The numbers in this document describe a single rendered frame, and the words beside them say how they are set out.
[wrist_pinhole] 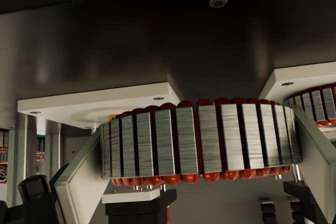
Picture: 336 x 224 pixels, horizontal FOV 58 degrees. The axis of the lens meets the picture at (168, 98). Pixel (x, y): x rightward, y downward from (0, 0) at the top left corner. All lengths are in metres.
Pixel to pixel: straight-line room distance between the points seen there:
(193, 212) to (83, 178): 0.45
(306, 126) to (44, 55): 0.16
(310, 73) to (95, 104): 0.19
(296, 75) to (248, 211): 0.36
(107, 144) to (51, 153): 0.46
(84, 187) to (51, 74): 0.11
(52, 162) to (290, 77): 0.46
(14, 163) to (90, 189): 0.36
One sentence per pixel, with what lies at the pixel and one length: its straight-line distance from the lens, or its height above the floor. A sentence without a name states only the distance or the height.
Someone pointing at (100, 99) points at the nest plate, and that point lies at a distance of 0.29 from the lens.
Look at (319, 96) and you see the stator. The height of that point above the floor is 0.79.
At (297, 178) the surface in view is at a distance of 0.49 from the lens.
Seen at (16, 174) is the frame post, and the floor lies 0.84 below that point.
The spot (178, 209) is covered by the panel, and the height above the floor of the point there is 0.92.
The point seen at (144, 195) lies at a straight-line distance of 0.37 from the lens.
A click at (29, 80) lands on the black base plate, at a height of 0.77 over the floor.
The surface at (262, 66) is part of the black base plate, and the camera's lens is 0.27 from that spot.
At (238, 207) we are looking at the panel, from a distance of 0.59.
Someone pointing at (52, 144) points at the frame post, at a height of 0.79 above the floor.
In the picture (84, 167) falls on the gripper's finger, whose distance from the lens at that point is 0.16.
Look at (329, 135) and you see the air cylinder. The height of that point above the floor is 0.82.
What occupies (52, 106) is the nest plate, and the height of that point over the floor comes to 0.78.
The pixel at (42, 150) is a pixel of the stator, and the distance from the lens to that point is 0.80.
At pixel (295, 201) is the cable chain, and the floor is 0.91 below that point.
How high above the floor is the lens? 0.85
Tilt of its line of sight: 13 degrees down
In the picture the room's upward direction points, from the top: 176 degrees clockwise
